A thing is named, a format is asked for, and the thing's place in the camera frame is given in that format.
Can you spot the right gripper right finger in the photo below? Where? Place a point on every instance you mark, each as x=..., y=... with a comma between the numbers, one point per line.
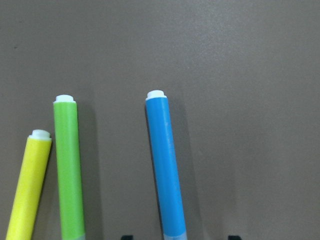
x=233, y=237

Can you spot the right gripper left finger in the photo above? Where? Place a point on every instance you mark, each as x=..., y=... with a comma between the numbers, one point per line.
x=126, y=237

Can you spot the blue marker pen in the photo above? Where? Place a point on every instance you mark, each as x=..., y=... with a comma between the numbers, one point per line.
x=165, y=166

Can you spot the green marker pen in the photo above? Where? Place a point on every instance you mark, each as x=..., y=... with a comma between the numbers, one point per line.
x=72, y=220

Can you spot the yellow marker pen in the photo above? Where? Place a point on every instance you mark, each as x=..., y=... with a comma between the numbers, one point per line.
x=29, y=186

